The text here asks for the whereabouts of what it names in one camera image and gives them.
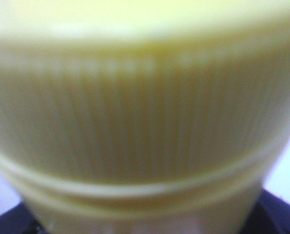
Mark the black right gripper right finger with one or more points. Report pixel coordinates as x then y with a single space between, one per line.
270 215

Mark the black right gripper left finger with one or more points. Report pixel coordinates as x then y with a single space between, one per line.
19 220

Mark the yellow squeeze bottle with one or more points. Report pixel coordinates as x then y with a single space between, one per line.
142 116

